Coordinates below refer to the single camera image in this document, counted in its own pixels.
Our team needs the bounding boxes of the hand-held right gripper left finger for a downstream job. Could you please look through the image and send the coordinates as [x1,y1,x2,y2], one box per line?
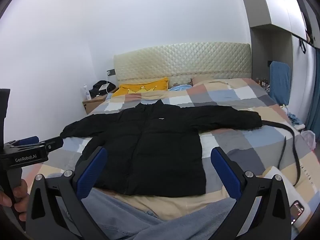
[25,146,108,240]

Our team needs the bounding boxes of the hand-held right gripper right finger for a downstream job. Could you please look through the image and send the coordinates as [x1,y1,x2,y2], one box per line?
[210,147,293,240]

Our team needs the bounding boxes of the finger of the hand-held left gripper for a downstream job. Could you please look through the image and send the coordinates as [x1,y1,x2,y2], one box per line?
[37,136,64,153]
[10,136,40,147]

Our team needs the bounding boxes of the black puffer jacket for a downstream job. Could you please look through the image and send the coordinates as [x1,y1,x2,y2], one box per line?
[60,99,263,197]

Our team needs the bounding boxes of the person's left hand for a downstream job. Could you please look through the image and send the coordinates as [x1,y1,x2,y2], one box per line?
[0,179,28,222]

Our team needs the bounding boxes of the wooden nightstand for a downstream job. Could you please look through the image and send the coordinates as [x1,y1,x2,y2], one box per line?
[82,87,119,115]

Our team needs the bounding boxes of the person's legs in jeans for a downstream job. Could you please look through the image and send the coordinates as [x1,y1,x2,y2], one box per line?
[47,172,250,240]

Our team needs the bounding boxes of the black bag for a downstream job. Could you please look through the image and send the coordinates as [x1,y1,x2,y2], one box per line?
[89,80,117,99]

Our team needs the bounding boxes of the black belt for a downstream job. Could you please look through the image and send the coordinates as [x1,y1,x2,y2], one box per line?
[260,120,301,187]

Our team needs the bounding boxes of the plaid duvet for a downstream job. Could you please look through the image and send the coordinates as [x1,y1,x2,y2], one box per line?
[41,78,320,222]

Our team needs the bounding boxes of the smartphone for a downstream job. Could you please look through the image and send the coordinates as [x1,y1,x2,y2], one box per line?
[290,200,305,224]

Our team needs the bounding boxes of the light blue cloth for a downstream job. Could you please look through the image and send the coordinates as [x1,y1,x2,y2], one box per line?
[287,112,304,126]

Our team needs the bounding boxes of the clear plastic bag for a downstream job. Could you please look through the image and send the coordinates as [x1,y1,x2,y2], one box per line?
[300,130,317,151]

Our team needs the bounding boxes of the pink pillow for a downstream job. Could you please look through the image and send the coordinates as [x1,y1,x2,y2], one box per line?
[190,77,213,87]

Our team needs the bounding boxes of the light blue pillow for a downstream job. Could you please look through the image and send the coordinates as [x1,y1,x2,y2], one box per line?
[169,84,193,92]

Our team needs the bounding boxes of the group of small bottles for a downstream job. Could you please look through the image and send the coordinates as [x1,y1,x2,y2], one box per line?
[256,78,270,90]

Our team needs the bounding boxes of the yellow crown pillow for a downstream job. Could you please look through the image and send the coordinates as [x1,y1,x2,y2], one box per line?
[111,77,170,98]

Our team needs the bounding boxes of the blue hanging towel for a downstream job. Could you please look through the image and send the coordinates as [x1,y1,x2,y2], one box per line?
[269,61,291,106]

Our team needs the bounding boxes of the blue curtain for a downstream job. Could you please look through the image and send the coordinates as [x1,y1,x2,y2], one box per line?
[306,52,320,140]

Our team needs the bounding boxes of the cream quilted headboard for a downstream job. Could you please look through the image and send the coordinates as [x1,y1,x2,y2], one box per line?
[113,43,252,92]

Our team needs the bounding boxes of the grey wardrobe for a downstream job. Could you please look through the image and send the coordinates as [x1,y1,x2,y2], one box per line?
[236,0,320,107]

